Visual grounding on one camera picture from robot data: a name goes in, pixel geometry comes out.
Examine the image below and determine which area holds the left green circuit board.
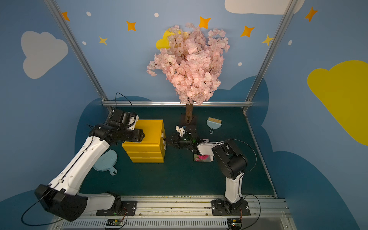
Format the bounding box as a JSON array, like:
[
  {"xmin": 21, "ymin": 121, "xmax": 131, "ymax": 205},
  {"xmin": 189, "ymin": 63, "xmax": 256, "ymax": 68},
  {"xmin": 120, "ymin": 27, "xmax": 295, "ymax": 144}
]
[{"xmin": 105, "ymin": 219, "xmax": 124, "ymax": 228}]

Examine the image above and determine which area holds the horizontal aluminium frame rail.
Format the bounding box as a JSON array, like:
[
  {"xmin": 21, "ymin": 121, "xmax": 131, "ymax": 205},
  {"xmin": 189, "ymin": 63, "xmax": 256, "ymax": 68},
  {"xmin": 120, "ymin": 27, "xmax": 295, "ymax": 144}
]
[{"xmin": 102, "ymin": 101, "xmax": 253, "ymax": 107}]

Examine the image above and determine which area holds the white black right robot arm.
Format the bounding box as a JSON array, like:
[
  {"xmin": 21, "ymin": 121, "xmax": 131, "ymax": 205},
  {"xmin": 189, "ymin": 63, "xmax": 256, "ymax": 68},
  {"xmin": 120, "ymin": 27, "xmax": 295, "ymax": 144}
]
[{"xmin": 165, "ymin": 134, "xmax": 248, "ymax": 205}]

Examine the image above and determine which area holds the green circuit board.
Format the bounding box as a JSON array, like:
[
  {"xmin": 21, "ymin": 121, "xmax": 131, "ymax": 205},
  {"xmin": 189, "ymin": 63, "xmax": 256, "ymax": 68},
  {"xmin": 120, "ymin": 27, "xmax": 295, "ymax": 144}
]
[
  {"xmin": 105, "ymin": 219, "xmax": 124, "ymax": 228},
  {"xmin": 227, "ymin": 218, "xmax": 242, "ymax": 230}
]

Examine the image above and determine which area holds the right green circuit board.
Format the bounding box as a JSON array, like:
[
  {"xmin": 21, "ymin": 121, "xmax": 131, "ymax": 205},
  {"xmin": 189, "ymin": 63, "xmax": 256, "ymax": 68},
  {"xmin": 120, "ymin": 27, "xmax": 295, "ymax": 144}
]
[{"xmin": 227, "ymin": 218, "xmax": 242, "ymax": 230}]

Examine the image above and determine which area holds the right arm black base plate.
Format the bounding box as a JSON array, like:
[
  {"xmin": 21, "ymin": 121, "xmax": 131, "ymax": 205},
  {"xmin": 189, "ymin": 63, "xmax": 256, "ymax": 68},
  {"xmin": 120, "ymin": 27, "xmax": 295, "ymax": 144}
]
[{"xmin": 211, "ymin": 198, "xmax": 251, "ymax": 216}]

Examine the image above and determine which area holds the yellow plastic drawer cabinet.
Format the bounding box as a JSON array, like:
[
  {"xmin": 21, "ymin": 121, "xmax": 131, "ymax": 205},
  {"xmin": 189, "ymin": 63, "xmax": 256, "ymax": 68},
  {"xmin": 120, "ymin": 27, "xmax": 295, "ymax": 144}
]
[{"xmin": 122, "ymin": 119, "xmax": 166, "ymax": 163}]

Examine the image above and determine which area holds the light blue hand brush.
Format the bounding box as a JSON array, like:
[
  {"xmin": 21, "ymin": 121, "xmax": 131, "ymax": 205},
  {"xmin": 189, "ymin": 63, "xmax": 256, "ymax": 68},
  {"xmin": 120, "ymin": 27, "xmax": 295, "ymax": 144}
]
[{"xmin": 206, "ymin": 117, "xmax": 222, "ymax": 134}]

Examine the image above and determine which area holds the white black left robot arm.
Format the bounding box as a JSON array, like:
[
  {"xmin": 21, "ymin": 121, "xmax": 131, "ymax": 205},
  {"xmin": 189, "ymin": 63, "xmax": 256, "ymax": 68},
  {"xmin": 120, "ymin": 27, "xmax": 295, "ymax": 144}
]
[{"xmin": 34, "ymin": 124, "xmax": 145, "ymax": 221}]

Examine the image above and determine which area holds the aluminium frame post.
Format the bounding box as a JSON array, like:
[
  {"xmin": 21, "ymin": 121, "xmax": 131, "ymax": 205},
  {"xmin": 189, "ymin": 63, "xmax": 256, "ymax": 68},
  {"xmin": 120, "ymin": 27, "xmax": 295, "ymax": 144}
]
[
  {"xmin": 242, "ymin": 0, "xmax": 304, "ymax": 117},
  {"xmin": 44, "ymin": 0, "xmax": 108, "ymax": 103}
]

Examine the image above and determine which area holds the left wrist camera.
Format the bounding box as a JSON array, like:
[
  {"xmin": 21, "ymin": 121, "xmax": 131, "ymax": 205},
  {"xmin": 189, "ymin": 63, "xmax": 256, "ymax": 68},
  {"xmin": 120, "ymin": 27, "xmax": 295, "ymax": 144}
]
[{"xmin": 107, "ymin": 109, "xmax": 139, "ymax": 130}]

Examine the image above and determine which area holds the right aluminium frame post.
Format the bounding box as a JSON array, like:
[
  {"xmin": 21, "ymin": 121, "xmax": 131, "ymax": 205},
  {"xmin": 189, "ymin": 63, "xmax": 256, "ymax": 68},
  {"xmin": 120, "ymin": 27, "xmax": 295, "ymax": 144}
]
[{"xmin": 242, "ymin": 0, "xmax": 304, "ymax": 117}]

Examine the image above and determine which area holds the light blue dustpan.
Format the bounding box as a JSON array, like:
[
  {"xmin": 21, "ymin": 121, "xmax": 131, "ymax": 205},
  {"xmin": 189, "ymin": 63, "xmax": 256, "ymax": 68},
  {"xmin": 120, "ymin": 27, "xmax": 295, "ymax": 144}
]
[{"xmin": 93, "ymin": 149, "xmax": 117, "ymax": 176}]

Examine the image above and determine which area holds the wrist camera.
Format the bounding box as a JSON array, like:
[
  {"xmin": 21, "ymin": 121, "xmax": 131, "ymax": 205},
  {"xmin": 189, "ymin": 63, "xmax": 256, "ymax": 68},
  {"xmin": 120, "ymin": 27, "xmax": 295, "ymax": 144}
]
[
  {"xmin": 175, "ymin": 126, "xmax": 188, "ymax": 137},
  {"xmin": 107, "ymin": 109, "xmax": 139, "ymax": 130}
]

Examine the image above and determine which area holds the pink blossom artificial tree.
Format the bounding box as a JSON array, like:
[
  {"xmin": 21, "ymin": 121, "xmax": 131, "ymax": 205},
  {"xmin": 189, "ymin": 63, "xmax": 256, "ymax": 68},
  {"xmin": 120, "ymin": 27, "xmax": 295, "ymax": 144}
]
[{"xmin": 147, "ymin": 23, "xmax": 230, "ymax": 124}]

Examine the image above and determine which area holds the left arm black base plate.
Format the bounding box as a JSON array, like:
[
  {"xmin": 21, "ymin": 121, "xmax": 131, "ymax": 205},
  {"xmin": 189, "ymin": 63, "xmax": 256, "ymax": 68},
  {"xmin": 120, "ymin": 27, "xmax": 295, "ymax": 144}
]
[{"xmin": 96, "ymin": 201, "xmax": 137, "ymax": 216}]

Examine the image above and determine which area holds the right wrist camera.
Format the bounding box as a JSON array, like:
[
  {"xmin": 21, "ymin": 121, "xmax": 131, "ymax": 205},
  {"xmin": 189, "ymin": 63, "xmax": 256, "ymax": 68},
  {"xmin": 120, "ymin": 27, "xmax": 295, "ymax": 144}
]
[{"xmin": 175, "ymin": 126, "xmax": 188, "ymax": 137}]

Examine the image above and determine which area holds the front aluminium mounting rail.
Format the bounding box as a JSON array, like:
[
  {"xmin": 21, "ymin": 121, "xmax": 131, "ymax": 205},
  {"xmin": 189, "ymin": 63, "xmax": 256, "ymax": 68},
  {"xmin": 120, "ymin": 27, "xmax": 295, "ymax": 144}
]
[{"xmin": 48, "ymin": 195, "xmax": 297, "ymax": 230}]

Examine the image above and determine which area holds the pink flower seed bag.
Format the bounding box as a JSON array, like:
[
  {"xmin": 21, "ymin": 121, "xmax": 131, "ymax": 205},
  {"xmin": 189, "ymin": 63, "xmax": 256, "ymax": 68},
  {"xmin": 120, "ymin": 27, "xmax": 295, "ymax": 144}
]
[{"xmin": 194, "ymin": 154, "xmax": 214, "ymax": 162}]

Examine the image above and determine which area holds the dark metal tree base plate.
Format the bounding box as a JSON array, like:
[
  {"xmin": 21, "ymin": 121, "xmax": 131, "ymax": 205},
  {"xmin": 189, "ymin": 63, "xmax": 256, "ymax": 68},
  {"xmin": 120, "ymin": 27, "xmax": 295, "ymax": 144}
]
[{"xmin": 180, "ymin": 113, "xmax": 197, "ymax": 127}]

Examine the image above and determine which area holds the left aluminium frame post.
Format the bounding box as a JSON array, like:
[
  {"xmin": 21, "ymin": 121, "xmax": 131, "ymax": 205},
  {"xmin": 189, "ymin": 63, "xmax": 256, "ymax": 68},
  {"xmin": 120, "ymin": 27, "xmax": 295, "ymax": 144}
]
[{"xmin": 44, "ymin": 0, "xmax": 108, "ymax": 103}]

